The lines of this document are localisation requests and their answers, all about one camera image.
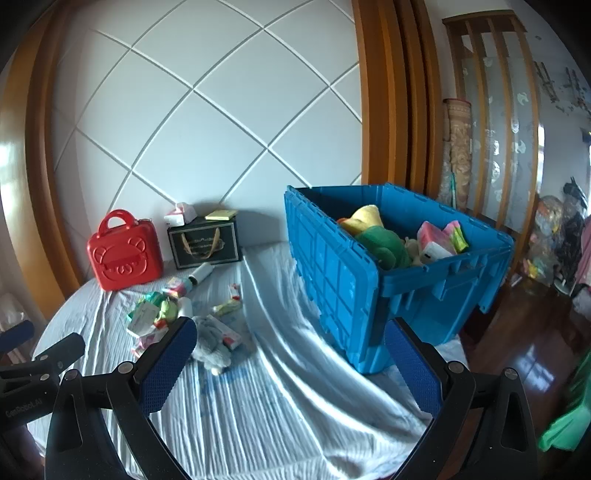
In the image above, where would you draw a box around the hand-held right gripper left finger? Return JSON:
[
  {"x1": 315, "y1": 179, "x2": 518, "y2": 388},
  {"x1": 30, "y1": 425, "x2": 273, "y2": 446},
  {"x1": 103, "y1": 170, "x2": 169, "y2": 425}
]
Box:
[{"x1": 45, "y1": 316, "x2": 198, "y2": 480}]

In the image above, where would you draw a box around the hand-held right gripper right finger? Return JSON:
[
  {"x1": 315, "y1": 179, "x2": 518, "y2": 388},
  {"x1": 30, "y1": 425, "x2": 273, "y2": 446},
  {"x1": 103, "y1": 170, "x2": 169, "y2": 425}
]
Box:
[{"x1": 384, "y1": 318, "x2": 539, "y2": 480}]

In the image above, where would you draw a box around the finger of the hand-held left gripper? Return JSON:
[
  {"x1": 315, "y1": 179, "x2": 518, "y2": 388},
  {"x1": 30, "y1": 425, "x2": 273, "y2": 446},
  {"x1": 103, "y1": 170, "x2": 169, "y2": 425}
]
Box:
[
  {"x1": 0, "y1": 320, "x2": 36, "y2": 355},
  {"x1": 0, "y1": 333, "x2": 86, "y2": 393}
]

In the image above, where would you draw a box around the red toothpaste box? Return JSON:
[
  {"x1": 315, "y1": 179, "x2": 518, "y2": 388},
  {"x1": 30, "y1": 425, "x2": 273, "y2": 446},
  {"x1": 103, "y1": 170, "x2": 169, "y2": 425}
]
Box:
[{"x1": 131, "y1": 331, "x2": 163, "y2": 357}]

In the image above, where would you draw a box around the grey plush toy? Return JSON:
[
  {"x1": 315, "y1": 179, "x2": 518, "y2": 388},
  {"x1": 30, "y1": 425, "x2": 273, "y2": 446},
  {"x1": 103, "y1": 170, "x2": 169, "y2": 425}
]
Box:
[{"x1": 191, "y1": 316, "x2": 234, "y2": 376}]

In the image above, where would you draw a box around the green one-eyed monster plush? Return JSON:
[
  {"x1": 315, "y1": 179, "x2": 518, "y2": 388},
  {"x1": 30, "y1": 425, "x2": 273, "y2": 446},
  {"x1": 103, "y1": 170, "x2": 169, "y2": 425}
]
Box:
[{"x1": 154, "y1": 300, "x2": 179, "y2": 324}]

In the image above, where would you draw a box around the white medicine box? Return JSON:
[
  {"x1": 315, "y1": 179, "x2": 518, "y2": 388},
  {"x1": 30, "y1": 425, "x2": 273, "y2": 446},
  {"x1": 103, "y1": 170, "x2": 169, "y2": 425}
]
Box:
[{"x1": 127, "y1": 302, "x2": 160, "y2": 335}]

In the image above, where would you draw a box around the long white red box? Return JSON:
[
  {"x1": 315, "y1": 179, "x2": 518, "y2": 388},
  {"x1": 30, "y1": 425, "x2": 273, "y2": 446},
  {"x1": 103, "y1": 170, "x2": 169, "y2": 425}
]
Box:
[{"x1": 205, "y1": 315, "x2": 244, "y2": 350}]

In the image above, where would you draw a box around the green plastic packet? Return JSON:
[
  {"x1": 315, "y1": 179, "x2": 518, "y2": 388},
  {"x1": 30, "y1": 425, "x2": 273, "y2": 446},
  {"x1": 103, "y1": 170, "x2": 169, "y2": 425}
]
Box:
[{"x1": 134, "y1": 292, "x2": 178, "y2": 319}]

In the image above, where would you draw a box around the blue plastic crate lid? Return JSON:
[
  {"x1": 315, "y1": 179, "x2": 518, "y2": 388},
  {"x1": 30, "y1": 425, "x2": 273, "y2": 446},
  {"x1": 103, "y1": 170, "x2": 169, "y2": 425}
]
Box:
[{"x1": 284, "y1": 183, "x2": 515, "y2": 374}]

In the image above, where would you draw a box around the colourful small box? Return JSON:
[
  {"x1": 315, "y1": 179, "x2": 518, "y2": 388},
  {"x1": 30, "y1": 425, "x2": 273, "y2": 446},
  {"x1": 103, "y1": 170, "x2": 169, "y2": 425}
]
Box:
[{"x1": 161, "y1": 276, "x2": 188, "y2": 298}]

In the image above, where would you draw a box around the white roll with dark end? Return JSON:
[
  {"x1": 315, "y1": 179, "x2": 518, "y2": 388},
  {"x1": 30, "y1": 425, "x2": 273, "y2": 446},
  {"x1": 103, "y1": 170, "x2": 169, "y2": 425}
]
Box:
[{"x1": 187, "y1": 263, "x2": 215, "y2": 294}]

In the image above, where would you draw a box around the red bear-face carry case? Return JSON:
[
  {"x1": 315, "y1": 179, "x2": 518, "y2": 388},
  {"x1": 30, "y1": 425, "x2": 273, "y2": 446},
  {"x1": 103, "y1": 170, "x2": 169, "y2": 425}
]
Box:
[{"x1": 86, "y1": 210, "x2": 162, "y2": 291}]

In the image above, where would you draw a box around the white plush toy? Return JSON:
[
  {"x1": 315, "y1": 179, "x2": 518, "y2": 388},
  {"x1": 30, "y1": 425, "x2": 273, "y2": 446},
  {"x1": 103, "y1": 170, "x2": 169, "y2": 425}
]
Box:
[{"x1": 405, "y1": 237, "x2": 424, "y2": 267}]

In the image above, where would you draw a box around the black gift box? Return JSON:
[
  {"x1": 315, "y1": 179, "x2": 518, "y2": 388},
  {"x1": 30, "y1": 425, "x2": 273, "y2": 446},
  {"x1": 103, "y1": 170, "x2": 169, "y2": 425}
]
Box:
[{"x1": 167, "y1": 220, "x2": 243, "y2": 271}]

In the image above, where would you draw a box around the green plush toy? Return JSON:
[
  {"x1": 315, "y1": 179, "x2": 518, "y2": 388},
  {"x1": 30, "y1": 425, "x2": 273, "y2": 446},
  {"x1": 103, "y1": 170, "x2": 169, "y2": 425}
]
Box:
[{"x1": 355, "y1": 226, "x2": 413, "y2": 271}]

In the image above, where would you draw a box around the pink striped packet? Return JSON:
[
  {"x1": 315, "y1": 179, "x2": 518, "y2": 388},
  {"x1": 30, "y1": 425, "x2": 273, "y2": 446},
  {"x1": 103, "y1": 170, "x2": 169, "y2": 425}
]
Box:
[{"x1": 417, "y1": 220, "x2": 469, "y2": 261}]

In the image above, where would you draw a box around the white tissue pack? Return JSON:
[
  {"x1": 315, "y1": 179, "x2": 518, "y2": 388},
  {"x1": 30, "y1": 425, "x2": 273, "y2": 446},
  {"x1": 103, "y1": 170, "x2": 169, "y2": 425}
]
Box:
[{"x1": 164, "y1": 202, "x2": 198, "y2": 227}]

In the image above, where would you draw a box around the yellow plush toy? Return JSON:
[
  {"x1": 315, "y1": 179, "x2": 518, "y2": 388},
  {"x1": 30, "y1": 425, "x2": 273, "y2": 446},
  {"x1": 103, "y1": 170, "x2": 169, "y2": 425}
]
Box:
[{"x1": 337, "y1": 205, "x2": 385, "y2": 236}]

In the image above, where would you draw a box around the green cloth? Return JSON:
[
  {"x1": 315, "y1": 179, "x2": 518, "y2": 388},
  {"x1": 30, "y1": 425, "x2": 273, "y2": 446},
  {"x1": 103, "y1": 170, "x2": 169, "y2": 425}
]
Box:
[{"x1": 540, "y1": 360, "x2": 591, "y2": 453}]

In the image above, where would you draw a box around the pile of bagged toys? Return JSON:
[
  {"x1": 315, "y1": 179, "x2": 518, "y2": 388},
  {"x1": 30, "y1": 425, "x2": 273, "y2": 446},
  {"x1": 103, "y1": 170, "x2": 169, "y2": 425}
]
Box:
[{"x1": 522, "y1": 194, "x2": 573, "y2": 287}]

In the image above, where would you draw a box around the rolled patterned carpet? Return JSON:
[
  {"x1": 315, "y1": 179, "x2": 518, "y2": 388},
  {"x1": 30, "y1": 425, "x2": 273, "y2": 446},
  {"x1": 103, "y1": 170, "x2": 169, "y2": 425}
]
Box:
[{"x1": 443, "y1": 98, "x2": 474, "y2": 213}]

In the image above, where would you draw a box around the wooden frosted-glass screen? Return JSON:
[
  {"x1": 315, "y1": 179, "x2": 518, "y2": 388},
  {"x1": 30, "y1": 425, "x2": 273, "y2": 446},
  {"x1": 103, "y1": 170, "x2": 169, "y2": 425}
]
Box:
[{"x1": 441, "y1": 14, "x2": 546, "y2": 232}]

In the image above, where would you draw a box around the wooden wall frame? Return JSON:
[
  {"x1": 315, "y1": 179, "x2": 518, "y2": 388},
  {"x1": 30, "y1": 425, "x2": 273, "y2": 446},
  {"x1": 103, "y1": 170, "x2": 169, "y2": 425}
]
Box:
[
  {"x1": 353, "y1": 0, "x2": 444, "y2": 190},
  {"x1": 0, "y1": 0, "x2": 93, "y2": 333}
]

